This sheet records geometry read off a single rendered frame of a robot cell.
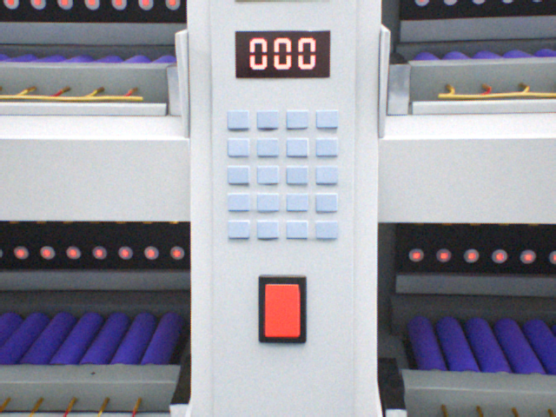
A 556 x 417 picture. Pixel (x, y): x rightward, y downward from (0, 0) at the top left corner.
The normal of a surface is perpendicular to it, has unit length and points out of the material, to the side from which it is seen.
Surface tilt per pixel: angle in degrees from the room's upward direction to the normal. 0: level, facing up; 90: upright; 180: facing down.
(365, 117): 90
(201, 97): 90
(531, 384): 17
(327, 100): 90
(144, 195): 107
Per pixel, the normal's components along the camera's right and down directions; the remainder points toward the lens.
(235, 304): -0.06, 0.07
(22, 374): -0.02, -0.93
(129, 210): -0.05, 0.36
